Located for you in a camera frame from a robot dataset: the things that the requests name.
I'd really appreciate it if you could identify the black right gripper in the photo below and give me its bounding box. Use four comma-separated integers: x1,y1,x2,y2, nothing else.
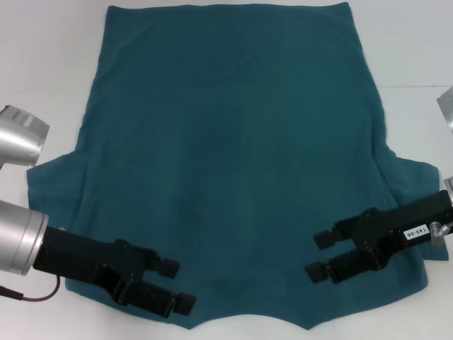
304,189,453,285

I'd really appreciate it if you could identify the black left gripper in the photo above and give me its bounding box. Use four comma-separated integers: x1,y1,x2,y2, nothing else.
33,226,197,316

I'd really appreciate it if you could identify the blue t-shirt with FREE print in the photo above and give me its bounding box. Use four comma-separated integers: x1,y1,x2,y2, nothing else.
26,1,443,322

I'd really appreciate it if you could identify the silver cable connector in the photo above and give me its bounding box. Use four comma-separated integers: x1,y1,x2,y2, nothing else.
430,220,453,245

